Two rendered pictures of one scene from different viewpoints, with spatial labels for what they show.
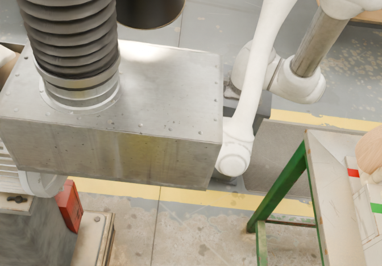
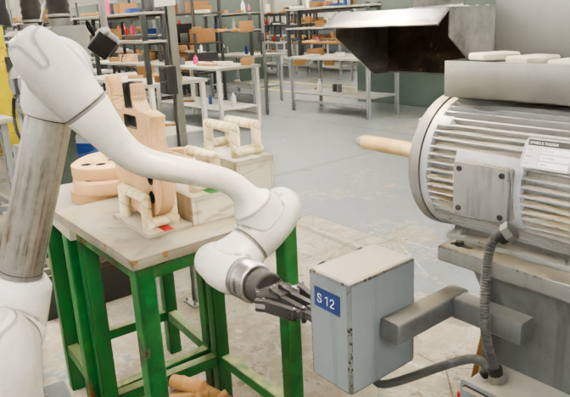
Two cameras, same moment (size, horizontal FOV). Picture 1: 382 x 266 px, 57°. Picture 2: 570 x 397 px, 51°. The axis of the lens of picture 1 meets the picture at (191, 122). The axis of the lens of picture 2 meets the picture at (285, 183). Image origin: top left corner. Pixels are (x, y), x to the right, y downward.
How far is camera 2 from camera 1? 1.68 m
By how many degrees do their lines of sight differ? 96
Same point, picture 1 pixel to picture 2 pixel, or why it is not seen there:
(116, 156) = (437, 38)
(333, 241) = not seen: hidden behind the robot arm
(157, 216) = not seen: outside the picture
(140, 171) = (424, 55)
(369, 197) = (203, 196)
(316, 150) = (159, 249)
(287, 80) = (47, 293)
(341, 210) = (215, 226)
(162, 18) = not seen: outside the picture
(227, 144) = (279, 194)
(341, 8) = not seen: hidden behind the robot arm
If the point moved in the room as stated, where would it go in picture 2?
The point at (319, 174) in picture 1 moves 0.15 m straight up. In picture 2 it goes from (190, 240) to (185, 189)
